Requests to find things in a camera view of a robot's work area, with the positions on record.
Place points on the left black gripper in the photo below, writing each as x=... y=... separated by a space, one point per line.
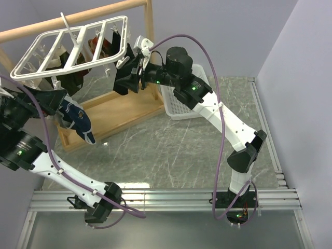
x=51 y=100

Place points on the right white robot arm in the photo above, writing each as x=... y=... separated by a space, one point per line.
x=198 y=96

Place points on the white plastic clip hanger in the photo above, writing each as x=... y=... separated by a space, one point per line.
x=78 y=36

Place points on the navy blue white-trimmed underwear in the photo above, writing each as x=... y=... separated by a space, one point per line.
x=77 y=119

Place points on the aluminium mounting rail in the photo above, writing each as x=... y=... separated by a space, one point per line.
x=149 y=200

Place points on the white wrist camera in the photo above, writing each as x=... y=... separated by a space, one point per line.
x=144 y=45
x=5 y=93

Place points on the grey hanging underwear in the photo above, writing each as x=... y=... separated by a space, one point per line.
x=58 y=120

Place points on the striped hanging sock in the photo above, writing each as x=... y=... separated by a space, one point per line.
x=80 y=59

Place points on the olive green hanging underwear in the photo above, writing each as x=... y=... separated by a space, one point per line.
x=72 y=82

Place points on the right aluminium side rail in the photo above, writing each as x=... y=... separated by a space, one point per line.
x=280 y=178

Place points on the black hanging underwear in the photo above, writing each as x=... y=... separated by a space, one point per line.
x=123 y=83

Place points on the wooden clothes rack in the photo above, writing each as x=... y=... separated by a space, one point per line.
x=110 y=113

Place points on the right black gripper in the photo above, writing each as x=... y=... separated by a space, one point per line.
x=134 y=78

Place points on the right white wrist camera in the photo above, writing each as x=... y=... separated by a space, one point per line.
x=144 y=45

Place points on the white plastic basket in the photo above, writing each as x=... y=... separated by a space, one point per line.
x=177 y=107

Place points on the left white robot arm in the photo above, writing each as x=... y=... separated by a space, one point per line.
x=20 y=150

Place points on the orange patterned hanging sock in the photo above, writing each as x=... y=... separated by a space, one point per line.
x=106 y=49

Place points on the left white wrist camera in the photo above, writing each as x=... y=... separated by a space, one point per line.
x=5 y=93

